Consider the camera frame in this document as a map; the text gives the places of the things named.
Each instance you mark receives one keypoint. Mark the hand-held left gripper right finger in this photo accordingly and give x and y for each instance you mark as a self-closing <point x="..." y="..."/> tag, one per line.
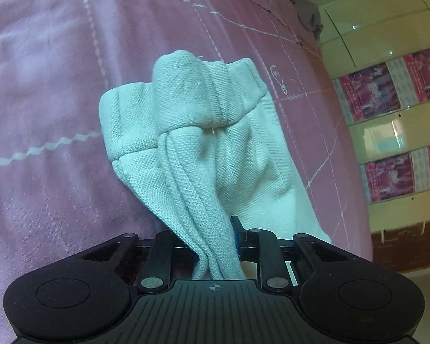
<point x="238" y="238"/>

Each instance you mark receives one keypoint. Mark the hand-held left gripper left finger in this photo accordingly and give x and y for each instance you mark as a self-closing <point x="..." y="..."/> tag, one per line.
<point x="161" y="254"/>

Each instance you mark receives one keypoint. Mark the white pants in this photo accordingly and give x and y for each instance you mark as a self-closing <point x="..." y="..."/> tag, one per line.
<point x="200" y="132"/>

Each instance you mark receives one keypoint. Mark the bed with pink checked sheet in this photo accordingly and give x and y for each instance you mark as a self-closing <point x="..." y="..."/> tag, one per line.
<point x="57" y="114"/>

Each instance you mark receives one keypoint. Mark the grey cloth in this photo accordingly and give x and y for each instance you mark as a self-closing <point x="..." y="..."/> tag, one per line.
<point x="310" y="16"/>

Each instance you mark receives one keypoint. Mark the cream wardrobe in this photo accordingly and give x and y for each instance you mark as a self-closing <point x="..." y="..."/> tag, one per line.
<point x="380" y="36"/>

